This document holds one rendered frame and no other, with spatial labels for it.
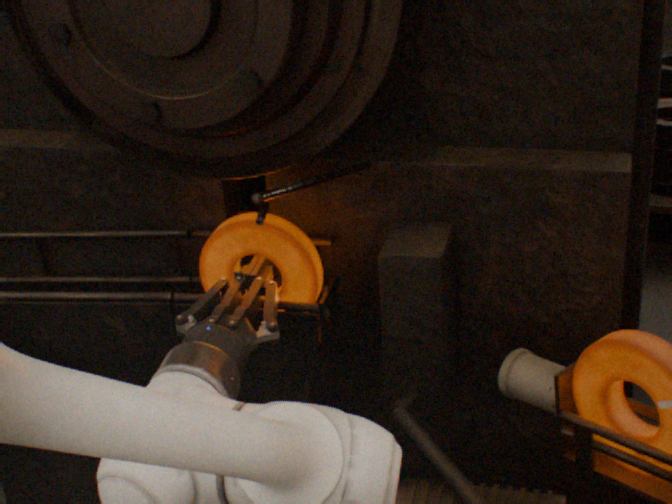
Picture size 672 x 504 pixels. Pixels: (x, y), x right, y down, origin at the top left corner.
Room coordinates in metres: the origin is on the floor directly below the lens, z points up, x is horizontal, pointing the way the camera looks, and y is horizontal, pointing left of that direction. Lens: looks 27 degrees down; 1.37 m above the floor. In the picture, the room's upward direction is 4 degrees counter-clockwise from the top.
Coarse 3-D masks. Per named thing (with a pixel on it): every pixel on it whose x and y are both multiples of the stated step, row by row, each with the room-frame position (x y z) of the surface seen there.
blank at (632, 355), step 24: (624, 336) 0.91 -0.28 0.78; (648, 336) 0.90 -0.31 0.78; (600, 360) 0.92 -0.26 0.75; (624, 360) 0.90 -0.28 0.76; (648, 360) 0.87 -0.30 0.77; (576, 384) 0.94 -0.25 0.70; (600, 384) 0.92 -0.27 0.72; (648, 384) 0.87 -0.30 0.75; (600, 408) 0.91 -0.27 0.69; (624, 408) 0.92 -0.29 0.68; (624, 432) 0.89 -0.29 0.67; (648, 432) 0.88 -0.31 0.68
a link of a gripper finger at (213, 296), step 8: (224, 280) 1.14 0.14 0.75; (216, 288) 1.12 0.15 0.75; (208, 296) 1.10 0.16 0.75; (216, 296) 1.11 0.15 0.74; (200, 304) 1.09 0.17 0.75; (208, 304) 1.10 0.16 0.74; (216, 304) 1.11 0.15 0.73; (184, 312) 1.07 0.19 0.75; (192, 312) 1.07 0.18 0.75; (200, 312) 1.08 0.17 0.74; (208, 312) 1.09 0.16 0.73; (176, 320) 1.06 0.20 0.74; (184, 320) 1.06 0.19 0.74; (200, 320) 1.08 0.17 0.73
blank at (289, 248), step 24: (240, 216) 1.19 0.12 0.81; (216, 240) 1.18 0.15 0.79; (240, 240) 1.17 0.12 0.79; (264, 240) 1.16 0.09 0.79; (288, 240) 1.15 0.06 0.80; (216, 264) 1.18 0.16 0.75; (288, 264) 1.15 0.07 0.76; (312, 264) 1.14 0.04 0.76; (288, 288) 1.15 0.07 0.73; (312, 288) 1.14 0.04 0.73
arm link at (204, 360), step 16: (176, 352) 0.96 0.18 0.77; (192, 352) 0.95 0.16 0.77; (208, 352) 0.95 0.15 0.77; (224, 352) 0.96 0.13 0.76; (160, 368) 0.94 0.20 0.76; (176, 368) 0.93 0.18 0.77; (192, 368) 0.92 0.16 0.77; (208, 368) 0.93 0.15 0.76; (224, 368) 0.94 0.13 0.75; (224, 384) 0.93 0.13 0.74; (240, 384) 0.96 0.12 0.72
